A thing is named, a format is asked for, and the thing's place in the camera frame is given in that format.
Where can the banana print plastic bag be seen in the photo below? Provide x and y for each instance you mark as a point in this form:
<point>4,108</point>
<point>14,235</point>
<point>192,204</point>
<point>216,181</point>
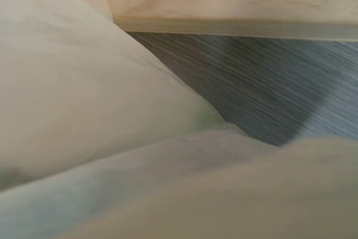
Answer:
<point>99,139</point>

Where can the wooden clothes rack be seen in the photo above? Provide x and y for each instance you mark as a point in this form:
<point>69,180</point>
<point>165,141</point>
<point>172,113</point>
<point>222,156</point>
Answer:
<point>285,19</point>

